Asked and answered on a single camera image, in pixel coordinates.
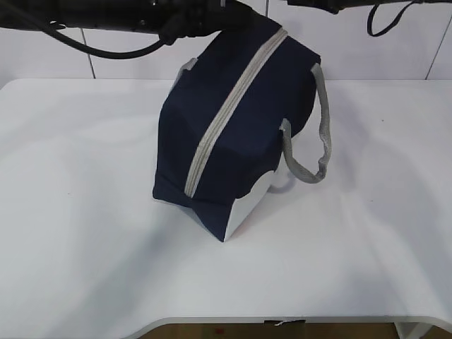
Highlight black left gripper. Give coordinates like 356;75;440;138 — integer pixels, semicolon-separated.
158;1;258;44

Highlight navy insulated lunch bag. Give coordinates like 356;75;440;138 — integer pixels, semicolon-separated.
153;13;332;242

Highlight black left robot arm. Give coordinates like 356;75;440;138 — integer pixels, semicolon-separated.
7;0;258;44

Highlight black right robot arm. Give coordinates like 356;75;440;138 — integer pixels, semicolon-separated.
286;0;408;14

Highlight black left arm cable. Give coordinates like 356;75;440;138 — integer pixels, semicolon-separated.
35;20;167;60

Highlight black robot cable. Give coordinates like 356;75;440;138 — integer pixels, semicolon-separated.
366;0;410;37

